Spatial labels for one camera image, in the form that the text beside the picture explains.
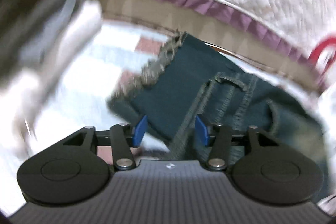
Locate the dark blue denim jeans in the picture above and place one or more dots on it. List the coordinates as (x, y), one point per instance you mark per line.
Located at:
(190, 78)

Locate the folded dark grey garment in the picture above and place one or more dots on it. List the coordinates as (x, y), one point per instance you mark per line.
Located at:
(29, 29)

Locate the checkered Happy dog rug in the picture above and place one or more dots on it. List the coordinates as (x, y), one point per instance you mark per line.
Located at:
(114, 57)

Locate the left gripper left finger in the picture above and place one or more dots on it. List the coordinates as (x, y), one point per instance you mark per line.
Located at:
(121, 138)

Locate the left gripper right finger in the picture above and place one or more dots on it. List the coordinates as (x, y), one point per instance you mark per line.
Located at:
(221, 139)

